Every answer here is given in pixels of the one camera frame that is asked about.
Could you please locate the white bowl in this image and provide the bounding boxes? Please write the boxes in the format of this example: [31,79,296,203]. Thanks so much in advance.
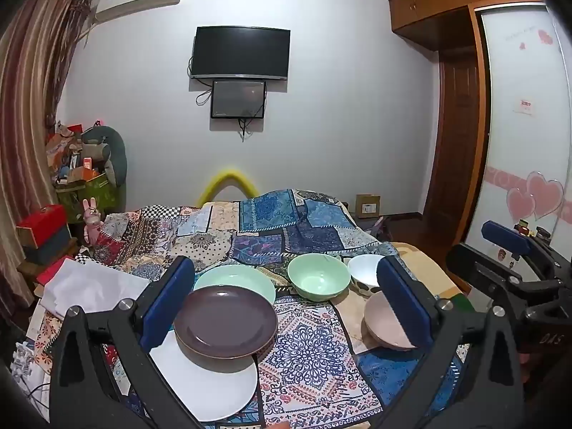
[347,255,386,295]

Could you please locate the pile of colourful packages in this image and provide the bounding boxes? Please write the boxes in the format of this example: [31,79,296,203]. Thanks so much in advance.
[45,120,108,184]

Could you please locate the white sliding wardrobe door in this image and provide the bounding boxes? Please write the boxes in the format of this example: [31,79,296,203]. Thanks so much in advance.
[460,2,572,273]

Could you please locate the small pink heart decal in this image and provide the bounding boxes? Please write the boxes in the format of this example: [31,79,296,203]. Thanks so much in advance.
[506,186,536,222]

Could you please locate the brown plate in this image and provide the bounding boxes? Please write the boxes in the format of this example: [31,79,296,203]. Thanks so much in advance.
[173,285,278,360]

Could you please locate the red folder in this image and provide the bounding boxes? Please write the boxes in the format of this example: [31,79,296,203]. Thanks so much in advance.
[36,257,74,287]

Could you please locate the striped brown curtain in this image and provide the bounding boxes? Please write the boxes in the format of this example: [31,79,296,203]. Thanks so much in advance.
[0,0,94,305]

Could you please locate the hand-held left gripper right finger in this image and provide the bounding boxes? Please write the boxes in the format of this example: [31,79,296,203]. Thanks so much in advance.
[371,257,526,429]

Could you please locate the light green plate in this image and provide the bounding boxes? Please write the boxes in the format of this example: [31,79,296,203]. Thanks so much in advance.
[193,265,277,307]

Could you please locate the cardboard box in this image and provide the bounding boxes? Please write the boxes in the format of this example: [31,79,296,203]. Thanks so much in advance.
[356,194,381,219]

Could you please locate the brown wooden door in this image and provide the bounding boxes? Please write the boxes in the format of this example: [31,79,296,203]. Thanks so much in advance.
[422,49,481,228]

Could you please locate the large pink heart decal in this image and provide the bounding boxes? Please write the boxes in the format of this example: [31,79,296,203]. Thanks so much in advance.
[526,171,564,221]

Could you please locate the dark grey box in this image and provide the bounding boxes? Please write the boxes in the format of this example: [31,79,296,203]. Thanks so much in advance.
[22,226,72,265]

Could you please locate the patchwork printed blanket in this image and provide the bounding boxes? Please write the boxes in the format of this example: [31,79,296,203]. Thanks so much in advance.
[27,188,470,429]

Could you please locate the pink bunny toy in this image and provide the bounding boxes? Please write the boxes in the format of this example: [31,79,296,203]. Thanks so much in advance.
[82,197,103,244]

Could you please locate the small black wall monitor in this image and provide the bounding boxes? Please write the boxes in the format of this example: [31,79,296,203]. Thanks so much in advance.
[210,79,267,120]

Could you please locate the grey green plush toy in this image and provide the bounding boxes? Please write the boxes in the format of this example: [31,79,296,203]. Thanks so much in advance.
[80,125,128,188]

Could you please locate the red box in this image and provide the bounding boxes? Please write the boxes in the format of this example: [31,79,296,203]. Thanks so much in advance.
[15,204,68,247]

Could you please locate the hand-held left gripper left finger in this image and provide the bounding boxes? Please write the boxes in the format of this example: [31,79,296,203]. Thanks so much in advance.
[49,256,211,429]

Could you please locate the white cloth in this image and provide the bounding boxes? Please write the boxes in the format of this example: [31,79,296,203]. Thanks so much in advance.
[40,257,150,322]

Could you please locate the yellow foam noodle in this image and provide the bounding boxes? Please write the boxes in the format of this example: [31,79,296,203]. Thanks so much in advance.
[197,169,260,206]

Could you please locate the light green bowl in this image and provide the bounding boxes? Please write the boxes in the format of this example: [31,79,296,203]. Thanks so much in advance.
[287,253,350,301]

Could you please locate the black wall television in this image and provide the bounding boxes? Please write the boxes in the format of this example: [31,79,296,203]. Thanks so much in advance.
[190,26,291,82]

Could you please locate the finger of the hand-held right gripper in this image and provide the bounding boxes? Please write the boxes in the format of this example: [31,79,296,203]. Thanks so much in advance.
[481,220,564,273]
[447,243,564,309]

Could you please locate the pink bowl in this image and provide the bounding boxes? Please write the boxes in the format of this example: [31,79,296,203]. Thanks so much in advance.
[363,290,425,351]

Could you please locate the green storage box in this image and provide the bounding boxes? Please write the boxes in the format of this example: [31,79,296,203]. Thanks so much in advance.
[56,172,121,224]

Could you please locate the white plate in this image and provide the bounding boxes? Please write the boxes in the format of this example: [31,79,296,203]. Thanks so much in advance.
[147,335,260,421]

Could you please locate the wooden overhead cabinet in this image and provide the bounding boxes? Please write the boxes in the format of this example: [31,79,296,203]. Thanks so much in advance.
[388,0,543,52]

